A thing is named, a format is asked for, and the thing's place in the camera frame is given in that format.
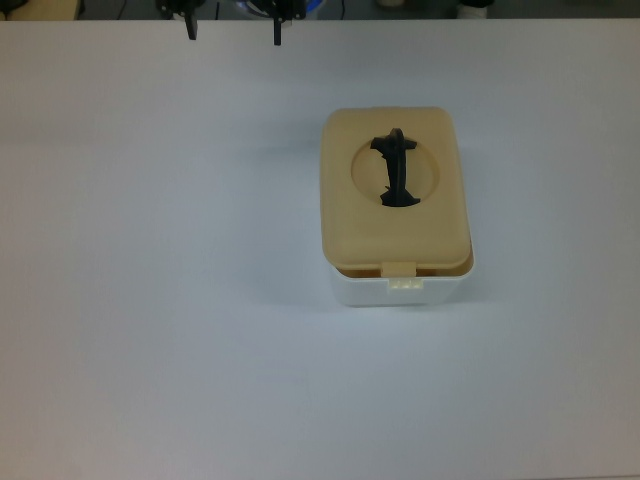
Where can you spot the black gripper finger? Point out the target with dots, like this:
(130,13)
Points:
(192,27)
(277,32)

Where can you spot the tan plastic case lid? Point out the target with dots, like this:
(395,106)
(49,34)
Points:
(350,225)

